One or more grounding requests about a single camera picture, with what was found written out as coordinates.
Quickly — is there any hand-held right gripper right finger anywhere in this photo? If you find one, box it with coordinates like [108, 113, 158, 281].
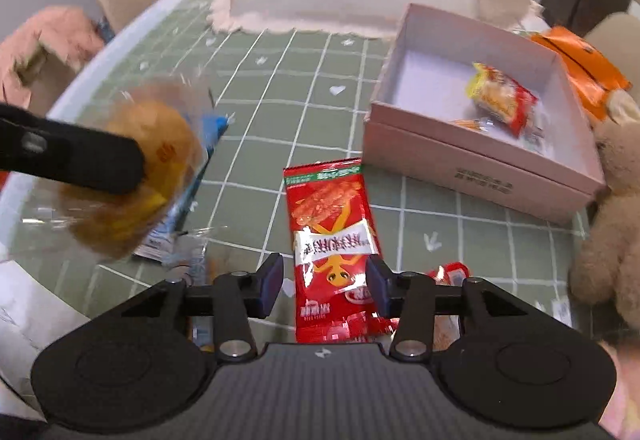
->
[365, 257, 531, 362]

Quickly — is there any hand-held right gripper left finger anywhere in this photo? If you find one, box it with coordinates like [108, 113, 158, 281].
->
[115, 252, 286, 363]

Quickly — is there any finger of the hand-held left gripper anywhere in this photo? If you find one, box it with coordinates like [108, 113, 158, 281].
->
[0, 102, 147, 195]

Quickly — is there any clear bread bun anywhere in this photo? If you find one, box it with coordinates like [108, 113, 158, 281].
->
[30, 75, 236, 266]

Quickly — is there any red spicy strip packet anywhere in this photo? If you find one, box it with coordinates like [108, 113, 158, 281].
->
[282, 159, 401, 345]

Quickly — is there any pink cardboard gift box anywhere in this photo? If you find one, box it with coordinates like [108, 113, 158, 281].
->
[361, 2, 607, 226]

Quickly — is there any yellow red snack packet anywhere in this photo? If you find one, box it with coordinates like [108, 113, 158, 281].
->
[465, 62, 543, 138]

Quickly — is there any small red sauce packet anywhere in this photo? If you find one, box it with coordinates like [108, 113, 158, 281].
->
[425, 261, 471, 291]

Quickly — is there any blue snack packet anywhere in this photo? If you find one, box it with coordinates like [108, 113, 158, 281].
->
[135, 112, 236, 266]

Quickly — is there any white paper sheet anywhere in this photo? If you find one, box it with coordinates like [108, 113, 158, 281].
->
[0, 260, 101, 421]

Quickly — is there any white care label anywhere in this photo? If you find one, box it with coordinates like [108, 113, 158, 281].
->
[552, 297, 573, 326]

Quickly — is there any green grid tablecloth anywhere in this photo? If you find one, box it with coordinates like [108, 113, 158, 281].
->
[0, 0, 640, 421]

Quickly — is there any brown teddy bear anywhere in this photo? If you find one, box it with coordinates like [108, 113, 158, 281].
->
[570, 120, 640, 321]

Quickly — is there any orange snack bag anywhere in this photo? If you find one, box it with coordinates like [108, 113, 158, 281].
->
[530, 25, 631, 121]

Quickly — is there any cream fabric item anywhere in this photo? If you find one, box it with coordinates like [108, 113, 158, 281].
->
[602, 90, 640, 126]

